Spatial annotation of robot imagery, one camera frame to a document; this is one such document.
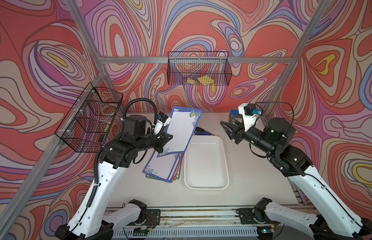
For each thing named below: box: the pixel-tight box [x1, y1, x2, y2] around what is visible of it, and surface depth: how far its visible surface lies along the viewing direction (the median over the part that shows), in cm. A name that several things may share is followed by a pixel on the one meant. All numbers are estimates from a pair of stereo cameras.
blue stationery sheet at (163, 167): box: [142, 149, 185, 183], surface depth 92 cm
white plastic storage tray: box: [184, 135, 230, 191], surface depth 91 cm
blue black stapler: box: [194, 126, 215, 136], surface depth 106 cm
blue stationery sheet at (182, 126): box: [157, 106, 203, 158], surface depth 68 cm
